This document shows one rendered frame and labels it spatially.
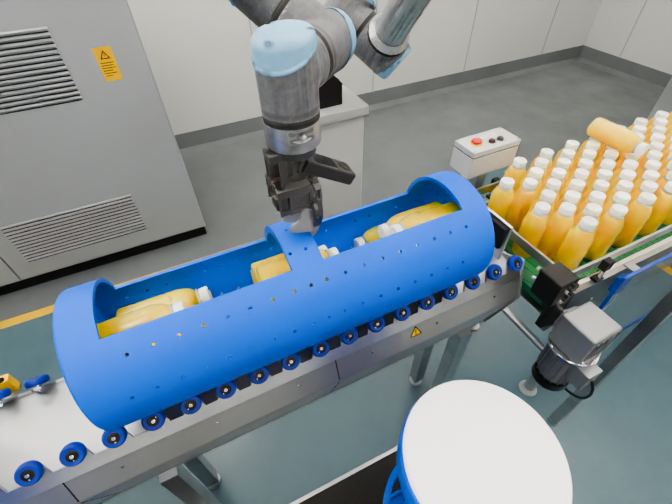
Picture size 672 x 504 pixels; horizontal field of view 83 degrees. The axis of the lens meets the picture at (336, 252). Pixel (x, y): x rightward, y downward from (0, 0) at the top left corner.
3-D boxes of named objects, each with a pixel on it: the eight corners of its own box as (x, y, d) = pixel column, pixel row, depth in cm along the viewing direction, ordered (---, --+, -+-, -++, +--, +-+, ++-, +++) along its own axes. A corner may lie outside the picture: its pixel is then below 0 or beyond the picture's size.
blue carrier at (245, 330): (116, 338, 93) (52, 260, 72) (416, 229, 118) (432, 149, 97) (127, 453, 75) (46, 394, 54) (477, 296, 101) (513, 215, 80)
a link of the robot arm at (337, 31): (318, -19, 61) (279, -1, 53) (372, 31, 63) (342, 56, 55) (294, 31, 68) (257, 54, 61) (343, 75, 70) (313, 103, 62)
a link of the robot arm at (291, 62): (330, 20, 53) (296, 42, 46) (332, 108, 61) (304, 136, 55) (271, 14, 55) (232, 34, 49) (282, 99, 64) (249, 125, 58)
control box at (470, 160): (449, 165, 135) (454, 139, 128) (492, 151, 141) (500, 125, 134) (467, 180, 129) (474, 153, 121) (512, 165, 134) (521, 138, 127)
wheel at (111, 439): (99, 429, 75) (96, 434, 74) (123, 419, 77) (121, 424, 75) (107, 448, 76) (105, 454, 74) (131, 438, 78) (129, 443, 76)
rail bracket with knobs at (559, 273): (522, 288, 108) (534, 264, 101) (540, 280, 110) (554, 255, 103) (549, 314, 102) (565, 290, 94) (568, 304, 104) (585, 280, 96)
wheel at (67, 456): (57, 447, 73) (53, 452, 71) (82, 436, 75) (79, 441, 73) (66, 466, 74) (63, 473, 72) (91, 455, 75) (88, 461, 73)
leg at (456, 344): (423, 403, 176) (449, 327, 131) (434, 397, 177) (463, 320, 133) (431, 414, 172) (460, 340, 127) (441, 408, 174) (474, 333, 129)
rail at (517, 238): (464, 200, 129) (466, 193, 127) (466, 200, 129) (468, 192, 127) (560, 281, 103) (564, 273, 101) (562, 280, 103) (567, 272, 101)
